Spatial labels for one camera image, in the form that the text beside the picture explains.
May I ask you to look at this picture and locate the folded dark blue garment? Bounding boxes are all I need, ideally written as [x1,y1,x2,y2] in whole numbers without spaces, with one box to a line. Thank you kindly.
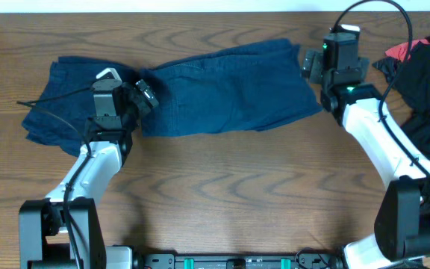
[22,56,138,157]

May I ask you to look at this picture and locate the black and red garment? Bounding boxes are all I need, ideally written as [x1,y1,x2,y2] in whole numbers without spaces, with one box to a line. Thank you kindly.
[372,35,430,176]

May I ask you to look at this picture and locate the dark blue shorts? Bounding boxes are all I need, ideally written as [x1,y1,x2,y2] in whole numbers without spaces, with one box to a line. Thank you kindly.
[140,39,321,137]

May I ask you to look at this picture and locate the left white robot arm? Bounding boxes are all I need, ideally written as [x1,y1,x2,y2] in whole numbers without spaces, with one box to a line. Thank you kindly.
[19,68,159,269]

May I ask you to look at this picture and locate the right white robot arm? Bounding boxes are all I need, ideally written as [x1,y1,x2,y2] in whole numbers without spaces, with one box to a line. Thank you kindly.
[302,24,430,268]

